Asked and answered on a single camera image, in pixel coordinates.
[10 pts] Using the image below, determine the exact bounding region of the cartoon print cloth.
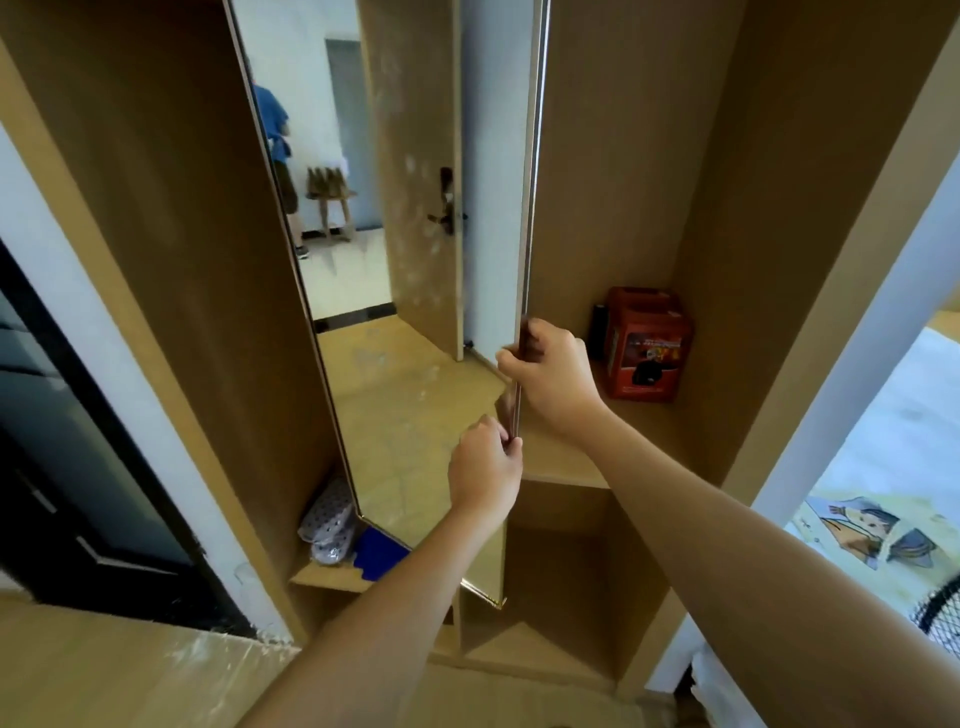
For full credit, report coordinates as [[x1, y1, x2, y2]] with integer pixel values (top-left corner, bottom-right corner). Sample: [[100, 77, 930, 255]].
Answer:
[[785, 488, 960, 601]]

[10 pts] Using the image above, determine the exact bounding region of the wooden wardrobe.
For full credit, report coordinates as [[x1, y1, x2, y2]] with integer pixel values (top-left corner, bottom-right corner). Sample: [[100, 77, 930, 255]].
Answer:
[[0, 0, 960, 703]]

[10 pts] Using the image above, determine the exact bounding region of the grey dotted slipper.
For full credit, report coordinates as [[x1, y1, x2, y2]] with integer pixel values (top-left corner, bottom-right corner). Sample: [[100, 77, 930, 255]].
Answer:
[[297, 476, 354, 545], [309, 517, 360, 565]]

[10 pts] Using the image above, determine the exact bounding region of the person's right forearm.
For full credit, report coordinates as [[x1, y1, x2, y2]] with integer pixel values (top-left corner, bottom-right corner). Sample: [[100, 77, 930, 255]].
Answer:
[[573, 401, 960, 728]]

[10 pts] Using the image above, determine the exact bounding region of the tall framed mirror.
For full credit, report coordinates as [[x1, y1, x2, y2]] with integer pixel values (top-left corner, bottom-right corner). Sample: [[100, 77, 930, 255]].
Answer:
[[223, 0, 553, 610]]

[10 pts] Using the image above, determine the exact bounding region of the white bed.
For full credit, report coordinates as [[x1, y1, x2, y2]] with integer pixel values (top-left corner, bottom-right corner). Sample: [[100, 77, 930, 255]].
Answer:
[[689, 323, 960, 728]]

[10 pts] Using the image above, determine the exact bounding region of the person's right hand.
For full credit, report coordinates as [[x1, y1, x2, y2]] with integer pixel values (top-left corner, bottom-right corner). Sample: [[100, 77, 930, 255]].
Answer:
[[494, 317, 609, 440]]

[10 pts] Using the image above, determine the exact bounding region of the person's left forearm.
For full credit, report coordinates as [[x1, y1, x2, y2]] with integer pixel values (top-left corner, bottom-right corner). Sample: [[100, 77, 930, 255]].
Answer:
[[239, 502, 519, 728]]

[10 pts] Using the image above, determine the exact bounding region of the person's left hand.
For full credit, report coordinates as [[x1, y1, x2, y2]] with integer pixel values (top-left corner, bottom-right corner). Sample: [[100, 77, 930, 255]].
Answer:
[[448, 414, 525, 526]]

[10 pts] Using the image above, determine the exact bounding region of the black standing fan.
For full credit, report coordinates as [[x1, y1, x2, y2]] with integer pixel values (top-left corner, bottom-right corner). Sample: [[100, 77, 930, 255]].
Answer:
[[908, 581, 960, 663]]

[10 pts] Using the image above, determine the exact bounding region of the blue cloth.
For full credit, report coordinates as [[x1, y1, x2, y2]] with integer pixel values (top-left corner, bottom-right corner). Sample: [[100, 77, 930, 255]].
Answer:
[[352, 524, 412, 583]]

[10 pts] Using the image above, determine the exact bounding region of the red box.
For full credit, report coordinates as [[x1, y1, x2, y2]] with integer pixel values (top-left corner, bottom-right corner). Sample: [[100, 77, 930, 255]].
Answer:
[[602, 286, 694, 404]]

